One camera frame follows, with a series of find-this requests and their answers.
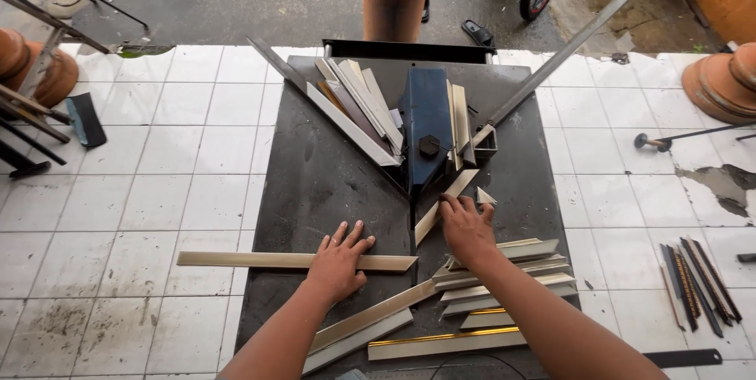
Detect long beige mitred moulding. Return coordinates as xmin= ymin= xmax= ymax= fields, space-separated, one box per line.
xmin=309 ymin=279 xmax=439 ymax=355

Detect terracotta pots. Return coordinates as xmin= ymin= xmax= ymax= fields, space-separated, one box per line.
xmin=0 ymin=28 xmax=80 ymax=109
xmin=682 ymin=41 xmax=756 ymax=126

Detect pile of mixed moulding lengths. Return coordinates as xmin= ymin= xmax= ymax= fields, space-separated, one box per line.
xmin=305 ymin=58 xmax=406 ymax=168

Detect person's left hand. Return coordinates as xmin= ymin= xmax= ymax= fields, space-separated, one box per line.
xmin=305 ymin=221 xmax=376 ymax=305

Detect long grey-white moulding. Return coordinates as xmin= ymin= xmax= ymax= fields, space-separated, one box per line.
xmin=302 ymin=307 xmax=415 ymax=376

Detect long grey metal guide bar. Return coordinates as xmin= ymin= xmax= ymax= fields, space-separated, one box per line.
xmin=471 ymin=0 xmax=654 ymax=147

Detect stack of cut beige mouldings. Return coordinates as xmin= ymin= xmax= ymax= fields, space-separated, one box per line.
xmin=430 ymin=237 xmax=580 ymax=317

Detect black cable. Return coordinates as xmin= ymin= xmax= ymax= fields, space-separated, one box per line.
xmin=429 ymin=353 xmax=528 ymax=380

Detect square metal tube bracket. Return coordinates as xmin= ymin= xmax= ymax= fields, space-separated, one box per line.
xmin=472 ymin=124 xmax=498 ymax=160

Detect rod with round foot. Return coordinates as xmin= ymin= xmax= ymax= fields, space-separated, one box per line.
xmin=634 ymin=120 xmax=756 ymax=154

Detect beige mouldings beside blade housing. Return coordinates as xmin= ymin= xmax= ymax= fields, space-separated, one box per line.
xmin=445 ymin=79 xmax=477 ymax=172

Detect dark metal mitre cutter table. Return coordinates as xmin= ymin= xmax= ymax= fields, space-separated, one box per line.
xmin=234 ymin=54 xmax=583 ymax=380

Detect short gold-edged moulding piece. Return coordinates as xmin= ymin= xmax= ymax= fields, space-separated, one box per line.
xmin=460 ymin=307 xmax=516 ymax=330

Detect metal rod rack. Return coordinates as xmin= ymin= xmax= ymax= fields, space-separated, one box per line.
xmin=0 ymin=0 xmax=150 ymax=180

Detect grey angled fence rail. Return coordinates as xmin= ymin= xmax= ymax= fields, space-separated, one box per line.
xmin=246 ymin=36 xmax=411 ymax=195

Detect long beige moulding strip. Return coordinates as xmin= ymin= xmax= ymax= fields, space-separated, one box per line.
xmin=176 ymin=250 xmax=419 ymax=273

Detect bundle of dark ornate mouldings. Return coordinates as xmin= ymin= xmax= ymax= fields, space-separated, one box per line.
xmin=659 ymin=236 xmax=744 ymax=339

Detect short beige mitred moulding piece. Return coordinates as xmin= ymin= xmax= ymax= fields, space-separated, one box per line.
xmin=415 ymin=169 xmax=480 ymax=247

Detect wide gold-edged moulding piece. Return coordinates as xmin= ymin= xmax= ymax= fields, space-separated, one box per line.
xmin=367 ymin=326 xmax=528 ymax=362

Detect blue blade housing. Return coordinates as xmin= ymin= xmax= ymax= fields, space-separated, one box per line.
xmin=398 ymin=67 xmax=455 ymax=196

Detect flat black metal bar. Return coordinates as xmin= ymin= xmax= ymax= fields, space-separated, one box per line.
xmin=642 ymin=348 xmax=724 ymax=369

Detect black rear machine frame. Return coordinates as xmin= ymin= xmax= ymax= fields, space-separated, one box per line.
xmin=322 ymin=39 xmax=497 ymax=65

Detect person's right hand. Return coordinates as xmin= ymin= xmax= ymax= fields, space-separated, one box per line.
xmin=437 ymin=193 xmax=502 ymax=269

